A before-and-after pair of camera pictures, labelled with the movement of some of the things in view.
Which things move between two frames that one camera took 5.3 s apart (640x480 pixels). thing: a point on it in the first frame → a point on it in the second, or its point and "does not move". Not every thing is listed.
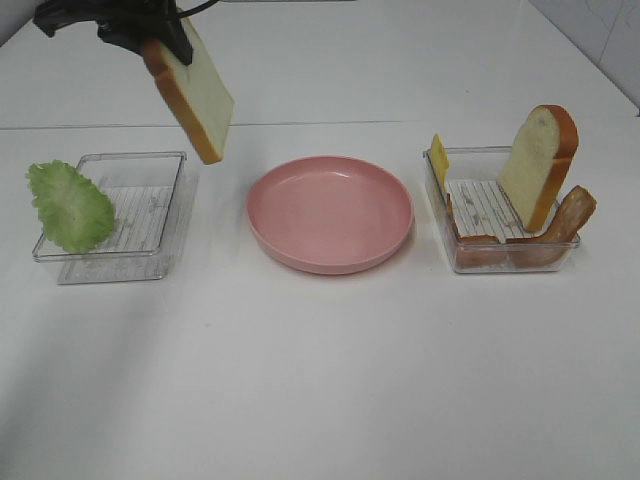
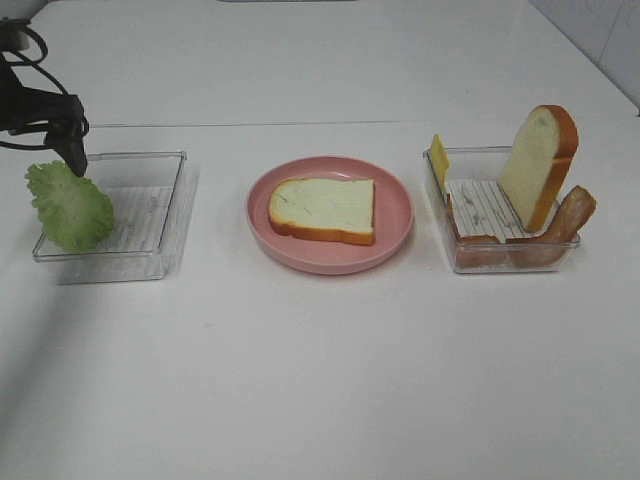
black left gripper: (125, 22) → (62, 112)
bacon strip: (552, 246) does not move
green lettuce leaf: (74, 213) does not move
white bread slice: (198, 91) → (335, 209)
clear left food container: (152, 196) does not move
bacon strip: (474, 253) does not move
